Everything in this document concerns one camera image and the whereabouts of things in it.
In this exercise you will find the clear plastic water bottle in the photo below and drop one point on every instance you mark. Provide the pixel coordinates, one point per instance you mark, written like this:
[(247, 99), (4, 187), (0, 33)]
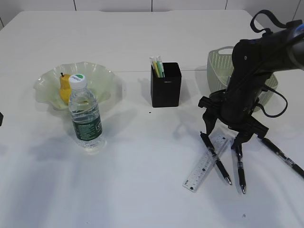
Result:
[(85, 115)]

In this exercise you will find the green wavy glass plate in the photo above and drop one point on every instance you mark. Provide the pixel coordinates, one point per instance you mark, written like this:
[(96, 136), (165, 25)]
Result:
[(100, 81)]

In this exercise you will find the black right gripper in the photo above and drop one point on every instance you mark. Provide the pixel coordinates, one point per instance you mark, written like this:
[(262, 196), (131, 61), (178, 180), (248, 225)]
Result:
[(236, 116)]

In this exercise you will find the teal utility knife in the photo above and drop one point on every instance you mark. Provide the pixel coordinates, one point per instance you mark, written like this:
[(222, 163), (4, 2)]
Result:
[(160, 66)]

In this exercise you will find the clear plastic ruler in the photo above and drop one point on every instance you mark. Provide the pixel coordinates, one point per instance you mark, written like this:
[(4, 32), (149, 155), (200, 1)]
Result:
[(205, 164)]

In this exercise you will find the black pen crossing ruler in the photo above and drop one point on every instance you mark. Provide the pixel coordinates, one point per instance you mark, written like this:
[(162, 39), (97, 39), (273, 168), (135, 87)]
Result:
[(215, 157)]

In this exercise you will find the yellow utility knife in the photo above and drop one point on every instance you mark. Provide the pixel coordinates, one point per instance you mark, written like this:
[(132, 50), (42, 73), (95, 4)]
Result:
[(154, 65)]

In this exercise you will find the yellow pear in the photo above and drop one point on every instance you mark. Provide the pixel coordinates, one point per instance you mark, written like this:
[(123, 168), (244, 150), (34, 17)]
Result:
[(65, 89)]

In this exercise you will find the green woven plastic basket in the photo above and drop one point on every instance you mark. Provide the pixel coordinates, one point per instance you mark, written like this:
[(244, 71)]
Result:
[(219, 71)]

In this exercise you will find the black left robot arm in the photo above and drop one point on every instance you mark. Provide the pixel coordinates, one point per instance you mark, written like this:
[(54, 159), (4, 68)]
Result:
[(1, 118)]

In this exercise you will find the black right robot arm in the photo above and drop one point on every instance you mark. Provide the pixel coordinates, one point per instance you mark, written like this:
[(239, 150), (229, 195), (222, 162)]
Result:
[(254, 61)]

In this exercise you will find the black pen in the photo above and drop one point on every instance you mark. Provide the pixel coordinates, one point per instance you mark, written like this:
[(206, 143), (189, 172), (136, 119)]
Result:
[(240, 168), (295, 167)]

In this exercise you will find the black square pen holder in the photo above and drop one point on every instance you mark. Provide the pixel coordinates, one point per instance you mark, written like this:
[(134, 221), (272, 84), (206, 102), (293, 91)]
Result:
[(165, 91)]

